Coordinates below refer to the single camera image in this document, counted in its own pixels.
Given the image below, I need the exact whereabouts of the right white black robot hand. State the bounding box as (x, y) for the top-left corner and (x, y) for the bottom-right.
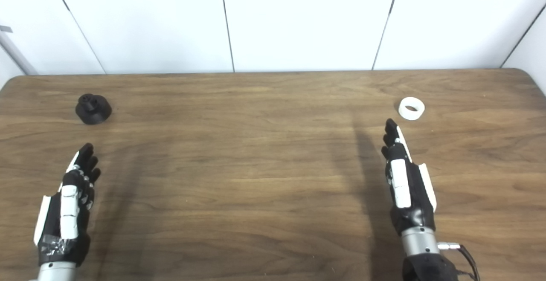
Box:
(381, 118), (437, 235)

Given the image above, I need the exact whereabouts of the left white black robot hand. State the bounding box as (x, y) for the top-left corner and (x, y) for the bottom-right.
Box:
(33, 143), (102, 267)

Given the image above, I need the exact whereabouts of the white ring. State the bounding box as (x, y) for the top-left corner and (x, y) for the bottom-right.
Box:
(398, 97), (425, 121)

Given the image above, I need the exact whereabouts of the round black part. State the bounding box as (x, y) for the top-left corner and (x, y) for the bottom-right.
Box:
(75, 94), (113, 125)

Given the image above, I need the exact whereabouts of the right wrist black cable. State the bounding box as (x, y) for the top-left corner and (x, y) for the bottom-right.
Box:
(438, 242), (481, 281)

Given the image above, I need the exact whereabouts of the grey wall corner post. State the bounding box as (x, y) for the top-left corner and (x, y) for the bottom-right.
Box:
(0, 25), (38, 75)

